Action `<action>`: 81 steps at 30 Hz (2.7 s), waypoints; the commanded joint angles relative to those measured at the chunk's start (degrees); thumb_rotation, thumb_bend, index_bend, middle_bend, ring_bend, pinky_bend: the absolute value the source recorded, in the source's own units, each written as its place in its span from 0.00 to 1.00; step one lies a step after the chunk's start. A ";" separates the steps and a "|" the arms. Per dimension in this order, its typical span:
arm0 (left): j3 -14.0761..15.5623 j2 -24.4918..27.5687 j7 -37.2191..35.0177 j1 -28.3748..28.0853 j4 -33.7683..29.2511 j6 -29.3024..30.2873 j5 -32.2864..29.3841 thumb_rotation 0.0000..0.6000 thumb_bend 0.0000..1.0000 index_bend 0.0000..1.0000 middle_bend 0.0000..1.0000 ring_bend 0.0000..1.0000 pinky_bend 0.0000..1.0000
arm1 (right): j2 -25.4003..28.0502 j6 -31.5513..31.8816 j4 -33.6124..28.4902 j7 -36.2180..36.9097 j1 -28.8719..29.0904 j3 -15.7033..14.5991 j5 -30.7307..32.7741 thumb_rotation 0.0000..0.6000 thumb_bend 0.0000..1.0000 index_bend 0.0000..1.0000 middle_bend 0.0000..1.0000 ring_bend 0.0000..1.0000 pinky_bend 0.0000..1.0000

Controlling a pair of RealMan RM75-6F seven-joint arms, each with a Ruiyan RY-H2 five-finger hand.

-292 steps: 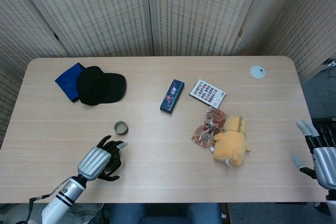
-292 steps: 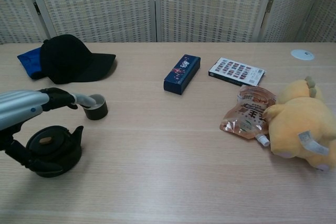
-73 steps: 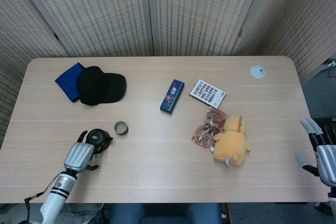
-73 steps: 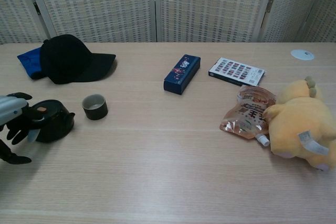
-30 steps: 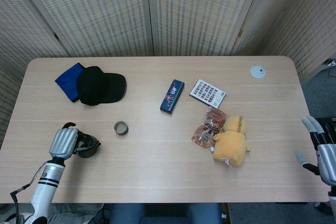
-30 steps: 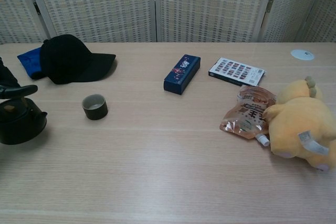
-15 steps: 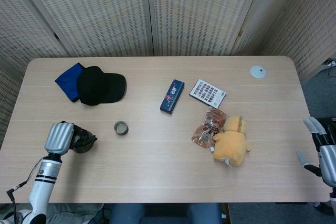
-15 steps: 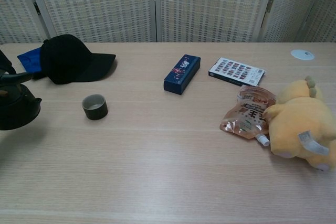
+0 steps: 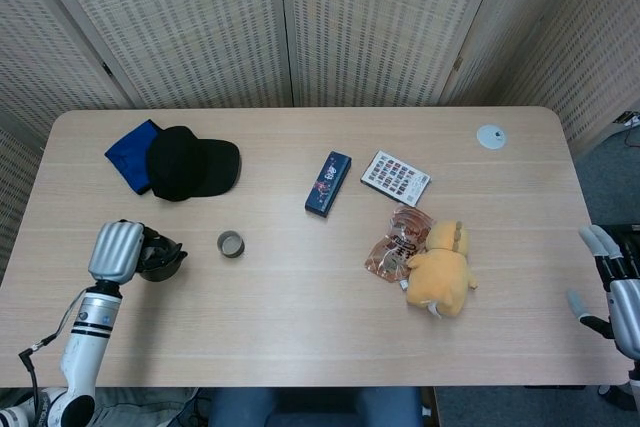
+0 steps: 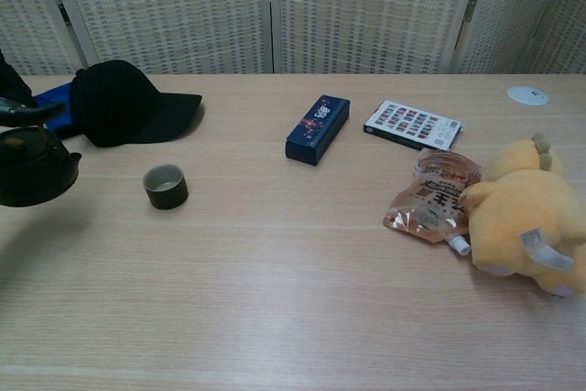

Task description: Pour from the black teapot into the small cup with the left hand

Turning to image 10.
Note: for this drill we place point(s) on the blue folded cloth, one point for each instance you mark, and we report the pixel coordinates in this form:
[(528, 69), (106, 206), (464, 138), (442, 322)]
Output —
[(57, 98)]

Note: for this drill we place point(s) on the navy blue rectangular box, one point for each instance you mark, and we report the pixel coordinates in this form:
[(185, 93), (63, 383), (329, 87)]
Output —
[(316, 132)]

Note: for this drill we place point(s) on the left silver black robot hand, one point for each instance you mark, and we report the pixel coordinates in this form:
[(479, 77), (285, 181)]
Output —
[(18, 109)]

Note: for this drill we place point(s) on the woven folding screen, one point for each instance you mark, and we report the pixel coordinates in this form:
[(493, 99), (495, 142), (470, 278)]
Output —
[(183, 11)]

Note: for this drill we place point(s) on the metal screen hinge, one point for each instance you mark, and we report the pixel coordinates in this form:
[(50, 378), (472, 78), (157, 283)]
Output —
[(63, 14), (471, 9)]

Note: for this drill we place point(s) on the small black teapot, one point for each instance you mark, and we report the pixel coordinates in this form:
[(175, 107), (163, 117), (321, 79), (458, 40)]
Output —
[(32, 180)]

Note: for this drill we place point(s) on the flat box with colour swatches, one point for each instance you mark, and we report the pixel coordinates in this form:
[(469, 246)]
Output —
[(412, 124)]

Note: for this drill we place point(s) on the orange drink pouch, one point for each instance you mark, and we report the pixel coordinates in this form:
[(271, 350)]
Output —
[(430, 203)]

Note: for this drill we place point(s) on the black baseball cap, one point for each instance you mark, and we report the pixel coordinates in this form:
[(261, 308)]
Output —
[(123, 107)]

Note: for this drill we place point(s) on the dark ceramic teacup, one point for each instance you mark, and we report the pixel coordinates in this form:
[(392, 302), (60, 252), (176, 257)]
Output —
[(166, 189)]

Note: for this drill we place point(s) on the yellow plush toy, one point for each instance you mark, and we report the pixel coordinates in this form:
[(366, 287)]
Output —
[(522, 212)]

